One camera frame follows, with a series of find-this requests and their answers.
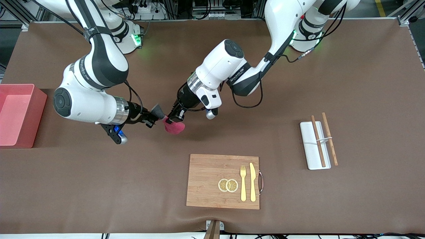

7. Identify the aluminium frame profile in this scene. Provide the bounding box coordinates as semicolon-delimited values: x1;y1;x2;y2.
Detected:
0;0;47;32
387;0;425;27

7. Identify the bamboo cutting board with handle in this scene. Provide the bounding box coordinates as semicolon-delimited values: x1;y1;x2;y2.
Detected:
186;154;264;210

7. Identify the white power strip with plugs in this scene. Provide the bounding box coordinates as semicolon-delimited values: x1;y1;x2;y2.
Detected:
128;0;167;21

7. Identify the brown table mat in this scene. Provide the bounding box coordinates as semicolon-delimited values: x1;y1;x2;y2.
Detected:
0;18;425;234

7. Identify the pink plastic bin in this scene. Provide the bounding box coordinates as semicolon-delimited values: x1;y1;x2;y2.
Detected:
0;84;47;149

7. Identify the yellow knife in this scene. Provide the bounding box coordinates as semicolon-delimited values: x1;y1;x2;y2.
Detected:
249;162;257;202

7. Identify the yellow fork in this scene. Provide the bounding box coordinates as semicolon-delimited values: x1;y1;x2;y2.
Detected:
240;165;247;202

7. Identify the red and grey cloth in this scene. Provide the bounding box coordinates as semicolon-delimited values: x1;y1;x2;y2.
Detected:
162;118;186;135

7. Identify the grey metal mounting bracket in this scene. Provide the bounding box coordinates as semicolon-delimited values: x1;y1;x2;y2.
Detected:
206;220;225;231

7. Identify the long white power strip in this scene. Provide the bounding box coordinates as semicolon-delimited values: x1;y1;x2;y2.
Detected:
193;12;242;20

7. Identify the brown wooden chopstick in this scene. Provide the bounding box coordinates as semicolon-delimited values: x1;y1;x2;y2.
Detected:
311;115;326;167
321;113;338;166

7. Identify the brown wooden post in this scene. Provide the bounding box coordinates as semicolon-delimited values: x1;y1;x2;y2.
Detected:
203;221;221;239

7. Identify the white rectangular tray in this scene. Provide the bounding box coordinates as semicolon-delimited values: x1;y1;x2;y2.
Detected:
300;121;332;170

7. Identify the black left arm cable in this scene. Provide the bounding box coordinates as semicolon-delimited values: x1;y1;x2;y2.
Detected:
229;0;347;109

